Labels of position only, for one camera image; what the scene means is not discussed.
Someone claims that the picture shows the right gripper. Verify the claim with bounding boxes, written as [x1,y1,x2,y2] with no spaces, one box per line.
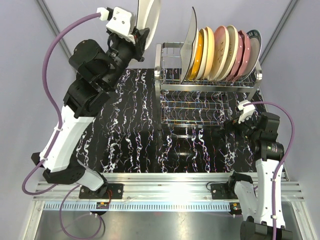
[217,111,262,144]

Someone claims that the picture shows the white square plate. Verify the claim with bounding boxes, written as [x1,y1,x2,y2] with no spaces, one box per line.
[136,0,162,50]
[179,6,199,84]

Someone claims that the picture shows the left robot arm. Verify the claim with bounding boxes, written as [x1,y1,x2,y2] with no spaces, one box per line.
[31,27,150,199]

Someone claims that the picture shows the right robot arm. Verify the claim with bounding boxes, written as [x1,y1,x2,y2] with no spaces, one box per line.
[223,112,293,240]

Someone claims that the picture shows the stainless steel dish rack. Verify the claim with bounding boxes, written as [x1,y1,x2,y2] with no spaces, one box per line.
[154,42,263,138]

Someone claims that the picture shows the yellow dotted plate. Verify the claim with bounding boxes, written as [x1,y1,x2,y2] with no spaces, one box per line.
[188,28,205,81]

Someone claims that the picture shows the pink dotted plate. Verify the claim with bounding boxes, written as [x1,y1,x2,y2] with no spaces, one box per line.
[226,30,251,82]

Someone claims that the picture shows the pink speckled plate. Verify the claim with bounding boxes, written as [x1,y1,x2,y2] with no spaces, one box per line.
[208,25,230,81]

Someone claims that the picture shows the grey green-rimmed plate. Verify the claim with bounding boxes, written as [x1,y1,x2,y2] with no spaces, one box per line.
[242,29,262,80]

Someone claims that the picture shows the cream bordered plate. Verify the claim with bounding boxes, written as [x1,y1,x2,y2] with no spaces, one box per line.
[218,25,240,81]

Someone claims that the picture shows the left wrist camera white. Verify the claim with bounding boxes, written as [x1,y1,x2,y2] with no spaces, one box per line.
[96,6,136,45]

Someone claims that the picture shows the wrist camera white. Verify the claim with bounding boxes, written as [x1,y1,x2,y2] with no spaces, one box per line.
[237,100,256,124]
[96,6,136,45]

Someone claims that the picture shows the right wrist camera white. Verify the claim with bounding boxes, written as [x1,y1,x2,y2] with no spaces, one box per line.
[237,100,256,124]

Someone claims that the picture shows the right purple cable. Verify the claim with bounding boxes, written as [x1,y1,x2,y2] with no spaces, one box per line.
[246,101,296,240]

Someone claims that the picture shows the purple cable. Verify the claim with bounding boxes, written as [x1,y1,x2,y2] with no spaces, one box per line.
[246,101,296,240]
[21,12,103,196]

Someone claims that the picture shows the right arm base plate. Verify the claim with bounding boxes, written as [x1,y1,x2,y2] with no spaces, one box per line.
[210,182,238,200]

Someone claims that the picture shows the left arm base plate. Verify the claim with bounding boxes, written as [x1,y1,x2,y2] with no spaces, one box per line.
[78,183,124,200]

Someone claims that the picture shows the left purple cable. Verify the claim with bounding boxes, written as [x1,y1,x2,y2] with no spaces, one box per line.
[21,12,103,196]

